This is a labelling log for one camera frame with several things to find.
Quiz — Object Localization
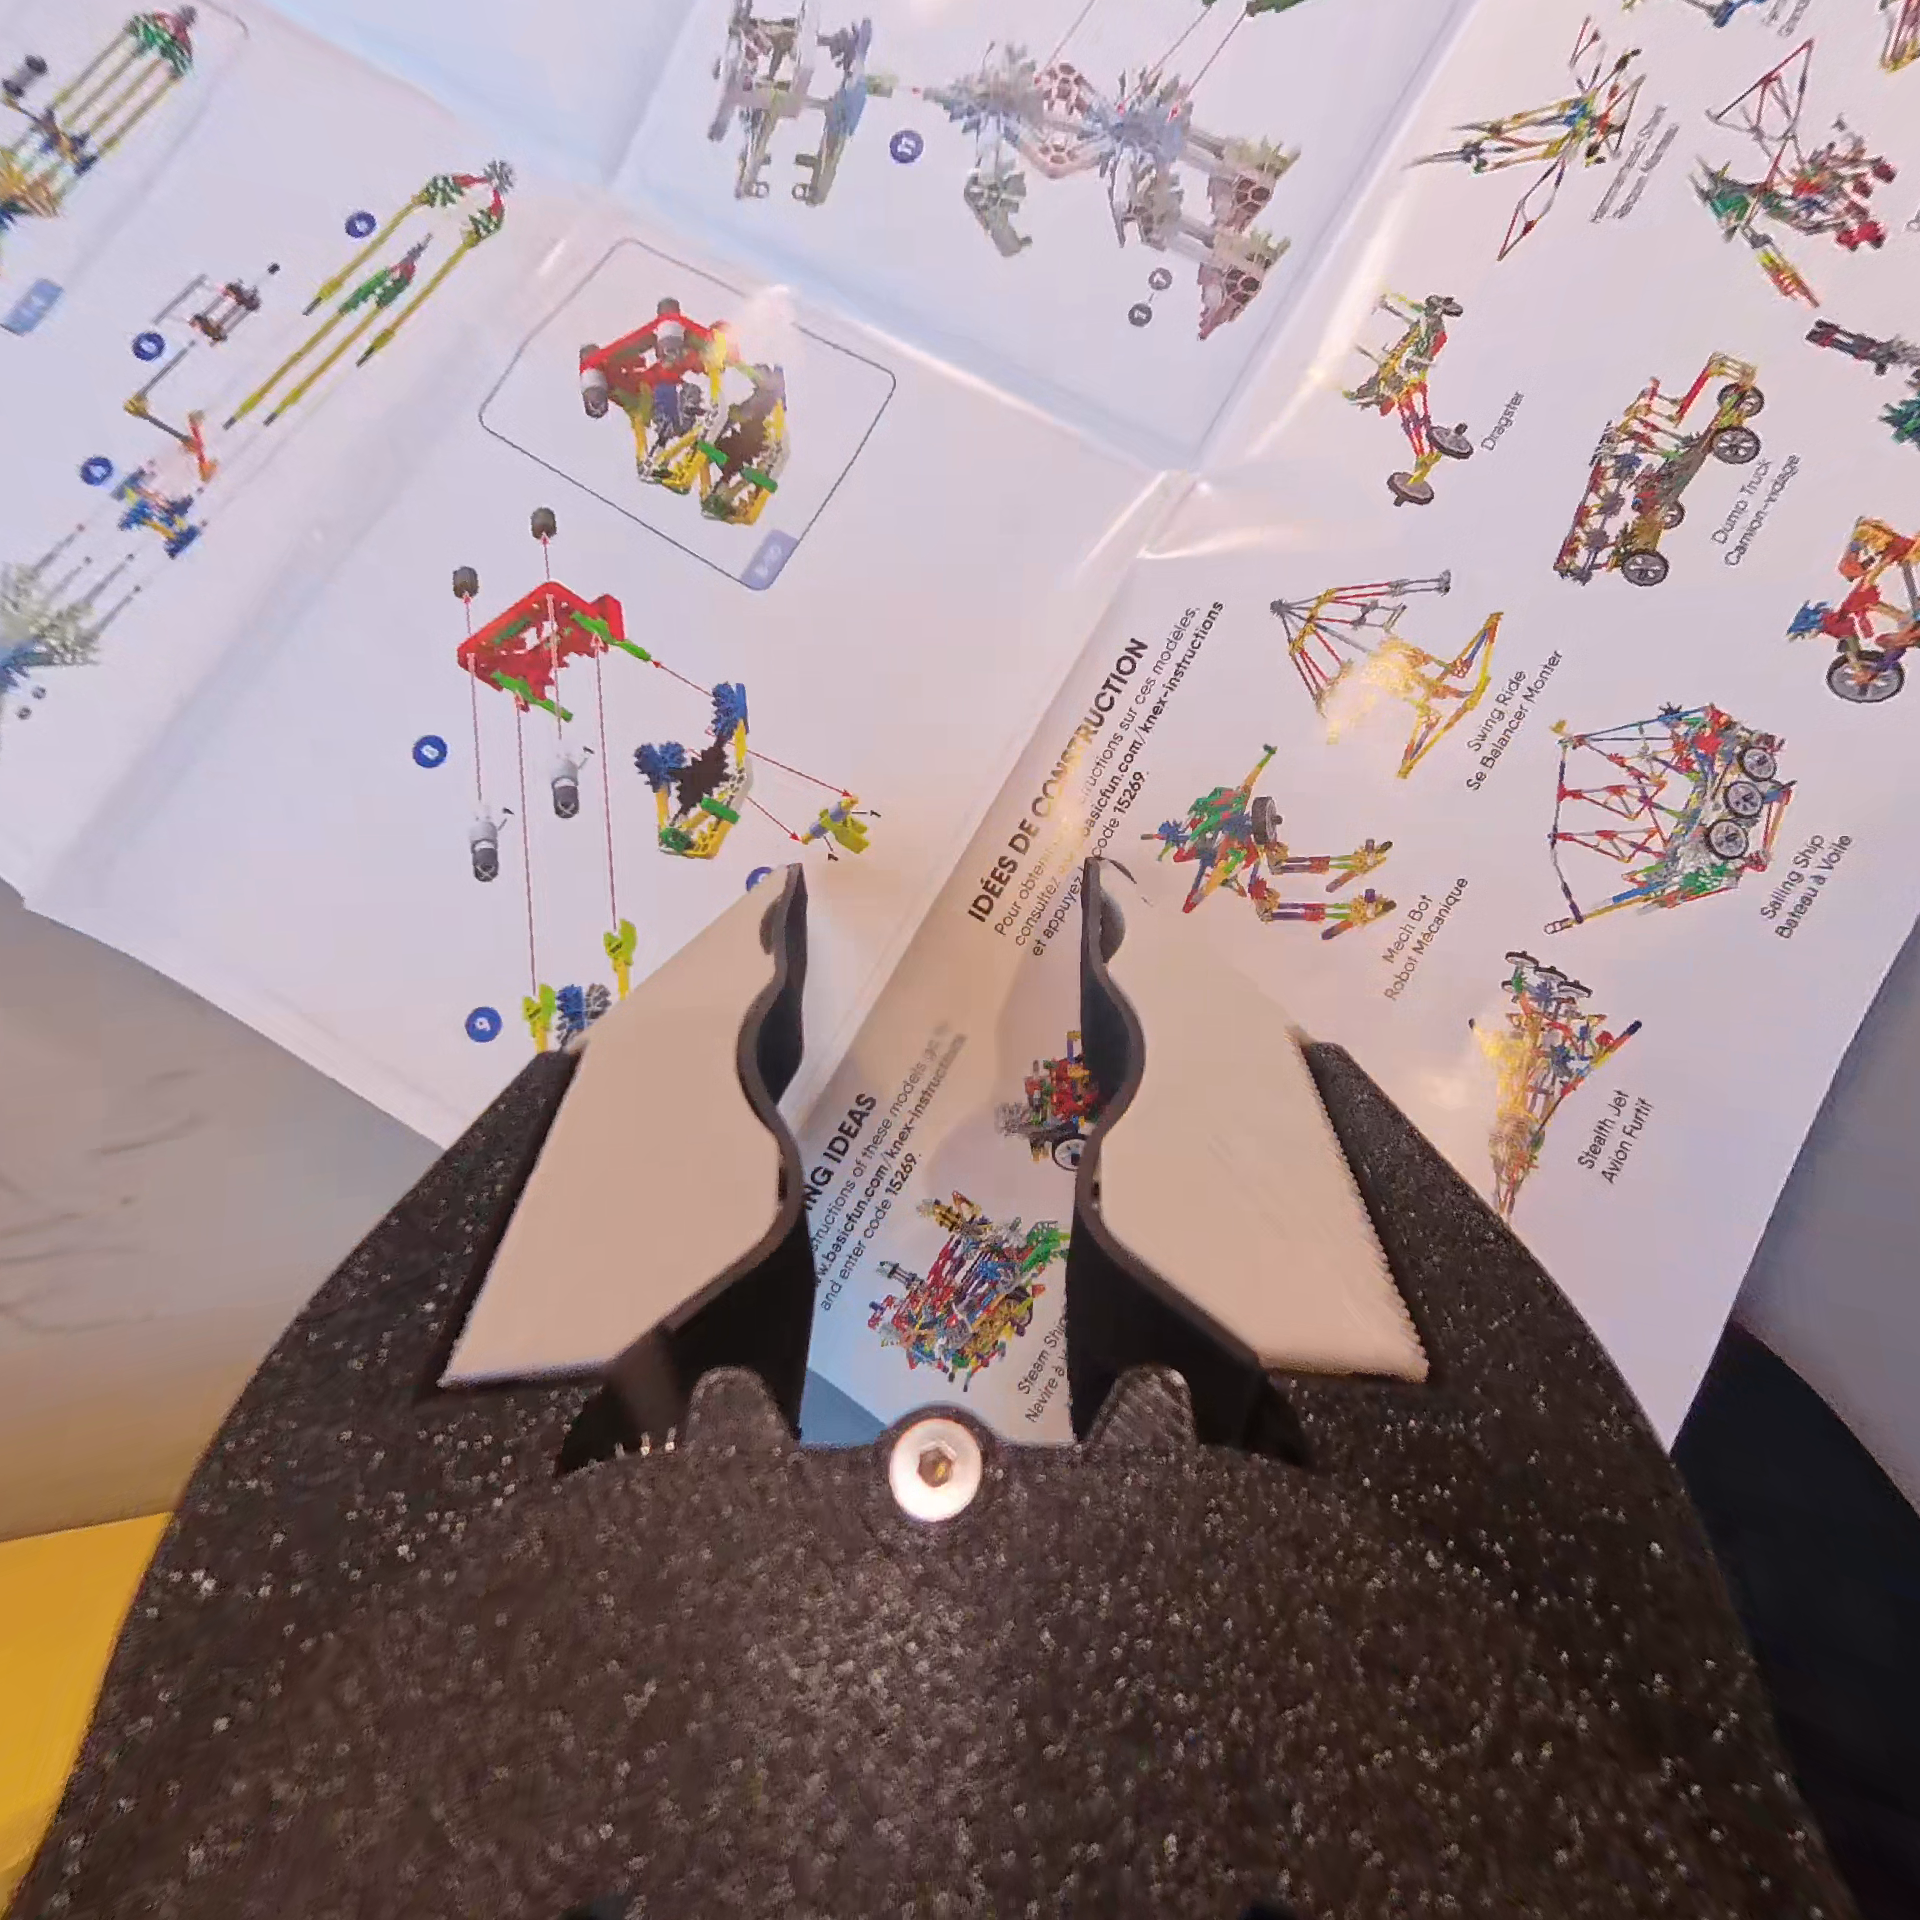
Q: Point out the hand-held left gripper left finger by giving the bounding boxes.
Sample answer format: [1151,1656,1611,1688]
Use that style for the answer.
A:
[439,864,817,1440]

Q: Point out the grey desk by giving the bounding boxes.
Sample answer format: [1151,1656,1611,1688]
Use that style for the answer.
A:
[0,877,1920,1545]

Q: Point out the colourful instruction booklet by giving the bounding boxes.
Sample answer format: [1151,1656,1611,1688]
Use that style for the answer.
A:
[0,0,1920,1460]

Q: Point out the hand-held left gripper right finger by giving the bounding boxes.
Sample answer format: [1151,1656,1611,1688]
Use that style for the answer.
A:
[1067,856,1434,1445]

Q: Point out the yellow plastic bin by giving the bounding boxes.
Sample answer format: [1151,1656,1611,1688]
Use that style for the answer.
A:
[0,1511,173,1853]

